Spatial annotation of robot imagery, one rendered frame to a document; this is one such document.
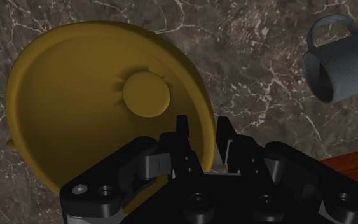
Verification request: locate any grey speckled mug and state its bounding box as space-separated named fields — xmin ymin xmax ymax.
xmin=301 ymin=13 xmax=358 ymax=105

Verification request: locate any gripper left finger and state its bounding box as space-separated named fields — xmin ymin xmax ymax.
xmin=59 ymin=115 xmax=205 ymax=224

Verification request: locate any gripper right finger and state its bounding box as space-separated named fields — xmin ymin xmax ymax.
xmin=216 ymin=116 xmax=358 ymax=224

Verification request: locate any yellow round pot lid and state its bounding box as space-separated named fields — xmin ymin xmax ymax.
xmin=4 ymin=20 xmax=216 ymax=215

